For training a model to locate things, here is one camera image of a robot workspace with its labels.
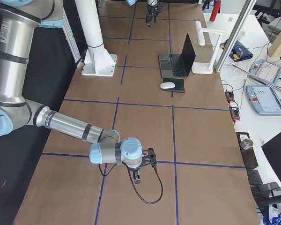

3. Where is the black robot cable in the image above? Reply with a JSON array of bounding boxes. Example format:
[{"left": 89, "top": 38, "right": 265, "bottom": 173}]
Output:
[{"left": 98, "top": 161, "right": 164, "bottom": 204}]

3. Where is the red cylinder bottle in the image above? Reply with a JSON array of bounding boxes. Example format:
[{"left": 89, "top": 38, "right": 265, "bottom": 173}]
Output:
[{"left": 209, "top": 0, "right": 221, "bottom": 22}]

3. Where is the space pattern pouch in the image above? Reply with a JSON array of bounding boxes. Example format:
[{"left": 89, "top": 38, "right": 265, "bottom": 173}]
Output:
[{"left": 229, "top": 41, "right": 253, "bottom": 62}]

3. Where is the aluminium frame post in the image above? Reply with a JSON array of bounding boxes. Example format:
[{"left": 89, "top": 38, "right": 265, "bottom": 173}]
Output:
[{"left": 215, "top": 0, "right": 256, "bottom": 73}]

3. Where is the orange black connector box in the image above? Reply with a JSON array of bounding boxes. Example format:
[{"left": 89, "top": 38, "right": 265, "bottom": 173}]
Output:
[{"left": 225, "top": 91, "right": 241, "bottom": 124}]

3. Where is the grey laptop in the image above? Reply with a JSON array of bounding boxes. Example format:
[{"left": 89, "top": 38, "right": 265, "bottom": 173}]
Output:
[{"left": 158, "top": 33, "right": 196, "bottom": 78}]

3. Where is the black mouse pad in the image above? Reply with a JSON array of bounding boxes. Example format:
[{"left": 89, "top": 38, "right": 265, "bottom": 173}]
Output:
[{"left": 163, "top": 78, "right": 185, "bottom": 93}]

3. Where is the white computer mouse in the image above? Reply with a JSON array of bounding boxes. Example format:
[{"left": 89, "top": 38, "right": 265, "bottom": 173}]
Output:
[{"left": 160, "top": 82, "right": 176, "bottom": 90}]

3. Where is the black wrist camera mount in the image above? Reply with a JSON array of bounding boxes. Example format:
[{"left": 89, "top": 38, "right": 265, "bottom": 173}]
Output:
[{"left": 140, "top": 148, "right": 157, "bottom": 168}]

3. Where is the teach pendant tablet near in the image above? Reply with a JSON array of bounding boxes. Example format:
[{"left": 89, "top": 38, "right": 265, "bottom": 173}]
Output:
[{"left": 246, "top": 85, "right": 281, "bottom": 116}]

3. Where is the metal cup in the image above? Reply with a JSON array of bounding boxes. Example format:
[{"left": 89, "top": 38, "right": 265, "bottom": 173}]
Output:
[{"left": 240, "top": 138, "right": 253, "bottom": 150}]

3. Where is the teach pendant tablet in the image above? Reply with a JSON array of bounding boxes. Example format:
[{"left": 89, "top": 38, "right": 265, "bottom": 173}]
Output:
[
  {"left": 246, "top": 85, "right": 281, "bottom": 116},
  {"left": 249, "top": 59, "right": 281, "bottom": 85}
]

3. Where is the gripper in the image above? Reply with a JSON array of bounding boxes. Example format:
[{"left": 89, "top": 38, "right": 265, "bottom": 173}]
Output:
[
  {"left": 129, "top": 167, "right": 141, "bottom": 184},
  {"left": 146, "top": 5, "right": 157, "bottom": 27}
]

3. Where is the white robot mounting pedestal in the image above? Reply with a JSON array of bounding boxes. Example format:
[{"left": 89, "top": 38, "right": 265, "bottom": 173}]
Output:
[{"left": 75, "top": 0, "right": 117, "bottom": 77}]

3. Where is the teach pendant tablet far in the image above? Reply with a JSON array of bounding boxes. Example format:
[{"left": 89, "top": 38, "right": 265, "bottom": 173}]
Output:
[{"left": 249, "top": 59, "right": 281, "bottom": 85}]

